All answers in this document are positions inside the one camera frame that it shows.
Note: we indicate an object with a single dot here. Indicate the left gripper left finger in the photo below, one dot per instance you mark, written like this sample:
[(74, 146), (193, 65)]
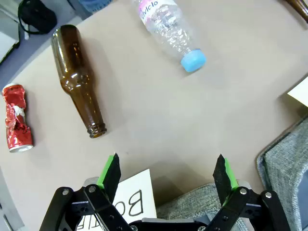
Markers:
[(95, 202)]

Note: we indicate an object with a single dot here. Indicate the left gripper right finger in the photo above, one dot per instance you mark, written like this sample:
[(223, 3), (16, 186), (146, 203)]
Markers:
[(243, 204)]

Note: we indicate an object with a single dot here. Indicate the crushed red can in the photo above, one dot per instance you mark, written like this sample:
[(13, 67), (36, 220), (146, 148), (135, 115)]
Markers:
[(16, 118)]

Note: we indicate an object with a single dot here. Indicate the small plastic bottle blue cap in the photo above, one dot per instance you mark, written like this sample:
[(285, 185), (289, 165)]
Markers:
[(168, 31)]

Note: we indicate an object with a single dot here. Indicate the grey fabric bottle basket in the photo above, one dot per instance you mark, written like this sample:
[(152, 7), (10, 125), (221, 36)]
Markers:
[(192, 202)]

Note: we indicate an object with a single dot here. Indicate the grey fabric plastic basket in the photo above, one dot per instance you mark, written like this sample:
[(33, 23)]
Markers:
[(284, 163)]

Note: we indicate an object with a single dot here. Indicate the small white BOTTLE card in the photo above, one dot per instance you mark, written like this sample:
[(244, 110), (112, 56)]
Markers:
[(137, 192)]

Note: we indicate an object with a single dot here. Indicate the small white paper card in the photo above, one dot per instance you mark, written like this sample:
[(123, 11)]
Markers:
[(300, 92)]

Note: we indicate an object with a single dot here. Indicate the white cabinet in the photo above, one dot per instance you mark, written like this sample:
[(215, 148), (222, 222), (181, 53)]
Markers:
[(7, 41)]

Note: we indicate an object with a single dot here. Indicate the black bag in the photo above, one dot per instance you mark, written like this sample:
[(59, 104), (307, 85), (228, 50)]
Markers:
[(38, 16)]

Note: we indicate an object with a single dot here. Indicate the person in denim shirt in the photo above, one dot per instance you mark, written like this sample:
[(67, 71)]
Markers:
[(90, 4)]

